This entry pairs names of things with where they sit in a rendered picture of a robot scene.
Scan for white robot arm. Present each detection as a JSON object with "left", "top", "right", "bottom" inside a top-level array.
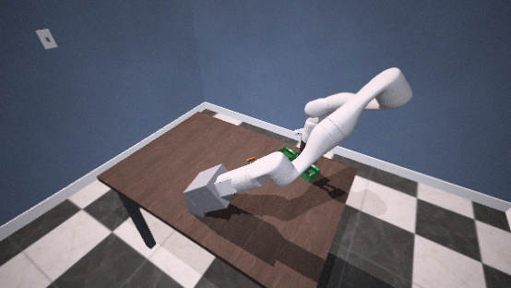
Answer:
[{"left": 214, "top": 67, "right": 412, "bottom": 197}]

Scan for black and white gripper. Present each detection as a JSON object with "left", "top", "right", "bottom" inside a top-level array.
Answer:
[{"left": 294, "top": 128, "right": 310, "bottom": 157}]

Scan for green open-top bin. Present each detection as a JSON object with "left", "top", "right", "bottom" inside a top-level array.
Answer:
[{"left": 278, "top": 146, "right": 320, "bottom": 182}]

